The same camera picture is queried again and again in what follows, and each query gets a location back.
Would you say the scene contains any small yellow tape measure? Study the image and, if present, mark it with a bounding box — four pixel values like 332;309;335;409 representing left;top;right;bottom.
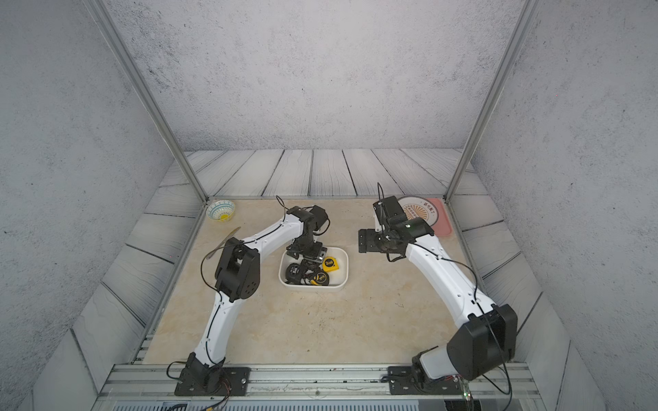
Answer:
322;256;339;273

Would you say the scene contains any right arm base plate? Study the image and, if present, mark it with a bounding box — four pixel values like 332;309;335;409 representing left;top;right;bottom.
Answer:
380;366;464;396

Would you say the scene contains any metal butter knife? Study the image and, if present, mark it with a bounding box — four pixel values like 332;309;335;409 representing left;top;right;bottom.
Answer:
217;226;241;249

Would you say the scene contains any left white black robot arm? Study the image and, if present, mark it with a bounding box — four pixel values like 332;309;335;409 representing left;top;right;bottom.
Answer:
186;205;330;371

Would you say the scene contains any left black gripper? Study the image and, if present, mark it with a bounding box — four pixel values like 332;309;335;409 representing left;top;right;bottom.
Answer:
290;235;330;264

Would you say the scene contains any patterned ceramic bowl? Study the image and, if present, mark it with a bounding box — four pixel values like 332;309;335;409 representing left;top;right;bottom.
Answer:
206;200;236;222

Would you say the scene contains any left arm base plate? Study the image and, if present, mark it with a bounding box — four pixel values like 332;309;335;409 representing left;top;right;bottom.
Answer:
174;368;251;397

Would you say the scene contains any left aluminium frame post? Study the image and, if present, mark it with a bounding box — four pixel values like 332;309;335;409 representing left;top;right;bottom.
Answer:
84;0;209;204

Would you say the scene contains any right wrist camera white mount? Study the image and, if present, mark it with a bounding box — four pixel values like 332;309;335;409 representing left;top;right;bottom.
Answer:
374;201;384;232

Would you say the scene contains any black yellow 3m tape measure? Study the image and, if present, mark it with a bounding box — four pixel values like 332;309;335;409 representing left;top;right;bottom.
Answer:
309;271;330;286

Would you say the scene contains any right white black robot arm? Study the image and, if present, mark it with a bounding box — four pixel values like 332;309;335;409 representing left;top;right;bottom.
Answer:
358;196;519;380

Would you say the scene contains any pink tray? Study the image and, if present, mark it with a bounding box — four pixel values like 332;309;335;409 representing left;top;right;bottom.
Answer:
429;198;453;237

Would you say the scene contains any aluminium frame post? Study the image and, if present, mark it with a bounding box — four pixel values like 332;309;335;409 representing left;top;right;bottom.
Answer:
84;0;209;204
444;0;540;205

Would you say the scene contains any white plastic storage box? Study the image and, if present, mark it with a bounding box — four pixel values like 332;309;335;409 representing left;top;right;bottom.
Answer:
278;247;349;293

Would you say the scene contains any white orange patterned plate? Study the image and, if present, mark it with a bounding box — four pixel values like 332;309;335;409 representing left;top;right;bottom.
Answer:
399;196;441;226

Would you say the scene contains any dark grey 5M tape measure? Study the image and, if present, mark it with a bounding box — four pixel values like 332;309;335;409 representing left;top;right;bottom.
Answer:
285;263;307;285

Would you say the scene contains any right aluminium frame post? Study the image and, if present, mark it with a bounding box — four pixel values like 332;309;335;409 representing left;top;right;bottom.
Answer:
444;0;540;205

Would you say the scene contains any aluminium front rail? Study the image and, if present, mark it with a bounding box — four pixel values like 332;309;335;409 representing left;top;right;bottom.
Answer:
98;363;546;410

